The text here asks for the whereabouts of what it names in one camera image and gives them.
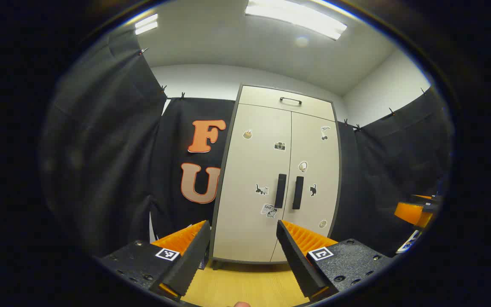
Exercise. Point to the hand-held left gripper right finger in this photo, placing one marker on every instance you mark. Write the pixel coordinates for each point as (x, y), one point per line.
(298, 264)

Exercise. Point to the cabinet door with calendar sticker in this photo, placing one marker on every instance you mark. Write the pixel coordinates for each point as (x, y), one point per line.
(313, 149)

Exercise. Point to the white double-door shoe cabinet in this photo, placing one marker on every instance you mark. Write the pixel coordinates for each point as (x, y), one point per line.
(262, 96)

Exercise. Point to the cabinet door with camera sticker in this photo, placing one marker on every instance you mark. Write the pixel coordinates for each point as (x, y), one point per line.
(249, 170)

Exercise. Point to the white printed box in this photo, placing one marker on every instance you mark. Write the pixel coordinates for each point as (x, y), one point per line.
(409, 242)

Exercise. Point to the large ceiling light panel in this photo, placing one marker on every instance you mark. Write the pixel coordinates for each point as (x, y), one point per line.
(301, 17)

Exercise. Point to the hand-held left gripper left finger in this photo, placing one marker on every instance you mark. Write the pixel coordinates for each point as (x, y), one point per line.
(188, 264)

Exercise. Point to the dark navy box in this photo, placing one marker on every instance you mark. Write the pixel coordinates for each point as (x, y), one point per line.
(204, 262)

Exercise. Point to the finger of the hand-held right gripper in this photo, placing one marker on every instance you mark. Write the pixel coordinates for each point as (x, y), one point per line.
(428, 198)
(411, 214)

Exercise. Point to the narrow ceiling light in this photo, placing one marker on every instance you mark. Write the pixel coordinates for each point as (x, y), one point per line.
(146, 24)

